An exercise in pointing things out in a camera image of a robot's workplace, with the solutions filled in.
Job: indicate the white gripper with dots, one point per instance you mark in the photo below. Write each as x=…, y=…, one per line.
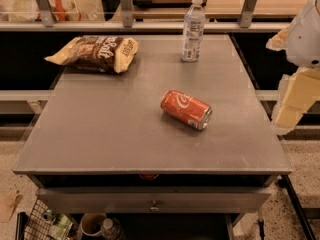
x=305, y=39

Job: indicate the red coke can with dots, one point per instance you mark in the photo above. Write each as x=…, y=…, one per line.
x=186, y=109

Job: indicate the clear plastic water bottle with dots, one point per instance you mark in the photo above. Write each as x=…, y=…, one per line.
x=194, y=21

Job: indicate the grey table drawer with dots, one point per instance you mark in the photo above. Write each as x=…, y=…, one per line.
x=154, y=199

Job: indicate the grey metal railing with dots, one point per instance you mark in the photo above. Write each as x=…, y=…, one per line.
x=223, y=16

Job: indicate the brown and yellow chip bag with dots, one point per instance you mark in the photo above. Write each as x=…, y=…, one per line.
x=97, y=53

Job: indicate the plastic bottle under table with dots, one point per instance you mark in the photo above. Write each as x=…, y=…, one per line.
x=111, y=229

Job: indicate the white paper cup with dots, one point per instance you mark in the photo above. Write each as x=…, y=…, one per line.
x=90, y=225

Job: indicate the orange and white bag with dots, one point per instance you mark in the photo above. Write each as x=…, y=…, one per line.
x=30, y=10

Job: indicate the wire basket with items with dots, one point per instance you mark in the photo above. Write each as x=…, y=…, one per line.
x=42, y=224

